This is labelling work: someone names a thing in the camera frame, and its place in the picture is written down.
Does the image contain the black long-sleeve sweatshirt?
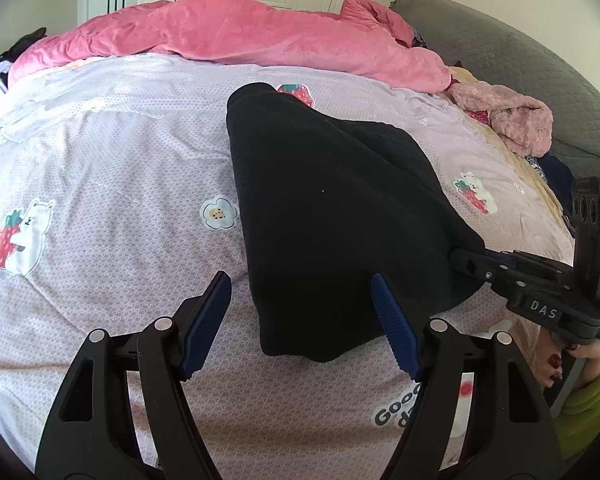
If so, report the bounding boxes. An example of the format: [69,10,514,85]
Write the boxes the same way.
[226,82,484,362]

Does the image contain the dark clothes pile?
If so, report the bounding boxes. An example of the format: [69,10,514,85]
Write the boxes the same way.
[0,27,46,88]

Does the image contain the right hand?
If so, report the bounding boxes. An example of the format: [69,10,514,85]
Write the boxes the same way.
[532,331,600,391]

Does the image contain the green sleeve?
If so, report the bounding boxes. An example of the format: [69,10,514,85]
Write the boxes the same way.
[554,376,600,460]

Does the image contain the pink fluffy garment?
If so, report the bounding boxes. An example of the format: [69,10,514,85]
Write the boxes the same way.
[446,81,554,157]

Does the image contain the lilac strawberry print bedsheet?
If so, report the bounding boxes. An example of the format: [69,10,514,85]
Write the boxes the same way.
[0,54,573,479]

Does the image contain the grey quilted headboard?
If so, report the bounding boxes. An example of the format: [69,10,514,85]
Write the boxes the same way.
[390,0,600,178]

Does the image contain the pink duvet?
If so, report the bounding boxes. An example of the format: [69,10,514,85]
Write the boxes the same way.
[8,0,451,93]

